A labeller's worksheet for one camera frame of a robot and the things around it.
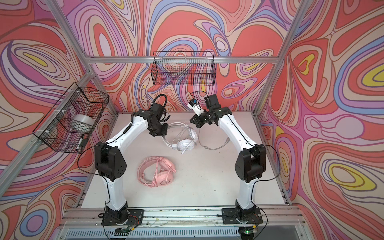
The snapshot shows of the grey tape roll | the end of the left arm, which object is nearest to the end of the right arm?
the end of the left arm

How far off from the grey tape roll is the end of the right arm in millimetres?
518

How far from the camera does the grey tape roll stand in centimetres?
71

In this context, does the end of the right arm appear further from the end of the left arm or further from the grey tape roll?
the grey tape roll

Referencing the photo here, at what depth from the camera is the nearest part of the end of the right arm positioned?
2.06 feet
